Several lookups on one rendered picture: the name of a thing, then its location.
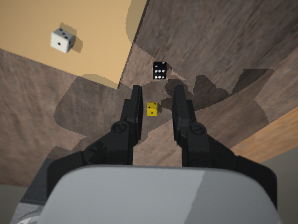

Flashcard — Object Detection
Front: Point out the tan square mat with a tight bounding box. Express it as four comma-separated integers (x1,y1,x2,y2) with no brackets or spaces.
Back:
0,0,147,89

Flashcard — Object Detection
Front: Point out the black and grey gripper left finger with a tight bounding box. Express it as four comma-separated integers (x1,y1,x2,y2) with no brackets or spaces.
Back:
47,85,143,200

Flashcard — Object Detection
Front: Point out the black die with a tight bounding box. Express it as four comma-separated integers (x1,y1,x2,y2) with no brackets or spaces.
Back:
153,62,167,79

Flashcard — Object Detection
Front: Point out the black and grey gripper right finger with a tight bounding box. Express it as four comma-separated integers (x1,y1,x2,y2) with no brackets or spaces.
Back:
172,85,277,210

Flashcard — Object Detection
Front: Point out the yellow die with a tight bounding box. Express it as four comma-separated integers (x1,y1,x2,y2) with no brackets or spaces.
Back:
147,102,158,116

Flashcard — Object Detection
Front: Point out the white die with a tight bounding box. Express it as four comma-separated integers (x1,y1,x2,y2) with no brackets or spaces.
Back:
51,28,74,53

